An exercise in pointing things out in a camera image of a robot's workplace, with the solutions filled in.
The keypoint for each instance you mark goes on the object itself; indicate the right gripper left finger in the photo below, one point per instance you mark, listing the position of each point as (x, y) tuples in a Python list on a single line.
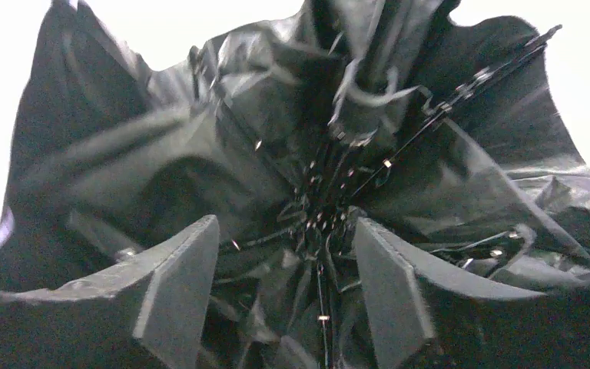
[(145, 312)]

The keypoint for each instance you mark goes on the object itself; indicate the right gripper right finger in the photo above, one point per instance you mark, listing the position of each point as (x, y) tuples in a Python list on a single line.
[(426, 313)]

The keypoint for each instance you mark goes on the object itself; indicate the lilac umbrella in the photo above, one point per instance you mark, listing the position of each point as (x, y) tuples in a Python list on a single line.
[(288, 132)]

